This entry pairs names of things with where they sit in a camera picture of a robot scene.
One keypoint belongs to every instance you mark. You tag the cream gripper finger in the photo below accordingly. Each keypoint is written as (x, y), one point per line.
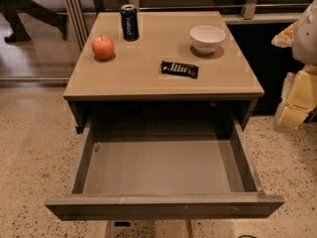
(298, 99)
(285, 38)

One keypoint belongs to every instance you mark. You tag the black rxbar chocolate bar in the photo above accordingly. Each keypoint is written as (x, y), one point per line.
(178, 68)

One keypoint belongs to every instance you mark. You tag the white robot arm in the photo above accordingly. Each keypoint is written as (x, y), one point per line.
(304, 48)

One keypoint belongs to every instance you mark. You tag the tan cabinet with top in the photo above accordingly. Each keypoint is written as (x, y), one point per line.
(134, 71)

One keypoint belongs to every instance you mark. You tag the open grey top drawer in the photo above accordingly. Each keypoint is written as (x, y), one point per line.
(177, 170)

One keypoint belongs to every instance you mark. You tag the white ceramic bowl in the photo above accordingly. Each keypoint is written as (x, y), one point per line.
(207, 39)

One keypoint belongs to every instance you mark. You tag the blue soda can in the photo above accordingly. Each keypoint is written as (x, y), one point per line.
(129, 22)

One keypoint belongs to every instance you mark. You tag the red apple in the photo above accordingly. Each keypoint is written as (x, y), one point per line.
(103, 47)

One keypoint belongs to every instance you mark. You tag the metal railing frame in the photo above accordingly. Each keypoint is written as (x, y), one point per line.
(245, 18)

